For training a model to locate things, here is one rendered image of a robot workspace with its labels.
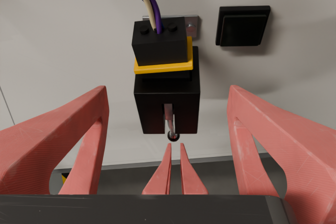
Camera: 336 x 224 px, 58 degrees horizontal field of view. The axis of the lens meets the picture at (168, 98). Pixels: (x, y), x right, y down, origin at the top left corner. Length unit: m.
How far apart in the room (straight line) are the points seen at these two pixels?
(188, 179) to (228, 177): 1.18
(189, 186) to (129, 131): 0.19
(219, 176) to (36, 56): 1.21
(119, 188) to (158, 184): 1.31
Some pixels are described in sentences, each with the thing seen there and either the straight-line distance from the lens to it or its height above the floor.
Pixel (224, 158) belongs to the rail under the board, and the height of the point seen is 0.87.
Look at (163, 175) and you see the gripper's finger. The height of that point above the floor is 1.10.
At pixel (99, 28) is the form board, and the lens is 0.28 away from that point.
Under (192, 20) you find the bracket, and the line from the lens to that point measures 0.26.
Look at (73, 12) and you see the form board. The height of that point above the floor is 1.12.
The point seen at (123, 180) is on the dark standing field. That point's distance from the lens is 1.55.
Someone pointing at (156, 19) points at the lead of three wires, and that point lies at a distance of 0.17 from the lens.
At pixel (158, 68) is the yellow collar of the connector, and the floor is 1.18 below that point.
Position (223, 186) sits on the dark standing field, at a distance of 1.47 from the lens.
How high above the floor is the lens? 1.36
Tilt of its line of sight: 77 degrees down
